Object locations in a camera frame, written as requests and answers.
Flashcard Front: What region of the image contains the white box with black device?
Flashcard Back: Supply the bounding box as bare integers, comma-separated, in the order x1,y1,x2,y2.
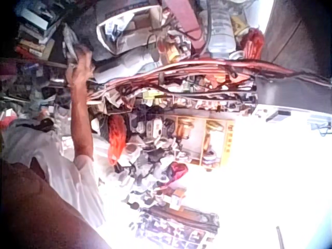
252,105,295,123

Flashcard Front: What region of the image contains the bundle of red white cables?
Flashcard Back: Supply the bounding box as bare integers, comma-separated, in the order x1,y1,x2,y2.
87,57,332,104

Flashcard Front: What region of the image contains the cluttered shelf of small goods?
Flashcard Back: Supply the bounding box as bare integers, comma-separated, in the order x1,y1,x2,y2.
0,58,72,115

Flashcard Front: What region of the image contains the clear plastic water bottle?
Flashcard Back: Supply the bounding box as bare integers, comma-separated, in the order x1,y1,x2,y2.
206,0,238,59

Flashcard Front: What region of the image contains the orange mesh bag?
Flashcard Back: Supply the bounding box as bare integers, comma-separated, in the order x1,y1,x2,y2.
107,114,128,167

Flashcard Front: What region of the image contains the dark wooden cabinet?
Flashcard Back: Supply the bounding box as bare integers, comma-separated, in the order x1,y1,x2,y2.
261,0,332,86

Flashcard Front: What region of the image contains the yellow label packet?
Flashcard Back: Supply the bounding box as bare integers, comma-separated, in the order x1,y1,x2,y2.
230,15,250,37

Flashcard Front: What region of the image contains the black crate with printed packets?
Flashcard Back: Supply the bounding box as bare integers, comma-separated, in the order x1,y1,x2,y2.
139,205,222,249

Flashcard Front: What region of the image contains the maroon board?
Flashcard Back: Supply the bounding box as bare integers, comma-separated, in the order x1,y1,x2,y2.
165,0,207,51

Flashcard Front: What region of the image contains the red mesh bag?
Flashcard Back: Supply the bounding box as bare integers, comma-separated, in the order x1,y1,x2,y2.
240,25,265,61

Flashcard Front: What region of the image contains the person's right hand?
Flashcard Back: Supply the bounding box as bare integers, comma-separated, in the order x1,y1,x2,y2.
64,48,95,89

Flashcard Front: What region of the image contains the stack of books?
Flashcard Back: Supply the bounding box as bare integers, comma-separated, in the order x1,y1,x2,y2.
14,0,64,62

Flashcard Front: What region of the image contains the white round appliance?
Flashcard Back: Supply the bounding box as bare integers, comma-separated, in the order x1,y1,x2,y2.
145,117,164,139

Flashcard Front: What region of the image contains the grey crumpled plastic wrap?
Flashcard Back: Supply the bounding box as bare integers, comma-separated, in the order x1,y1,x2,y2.
61,22,81,65

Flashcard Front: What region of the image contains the red plastic bag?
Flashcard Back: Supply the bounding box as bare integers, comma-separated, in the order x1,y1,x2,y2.
167,161,189,184

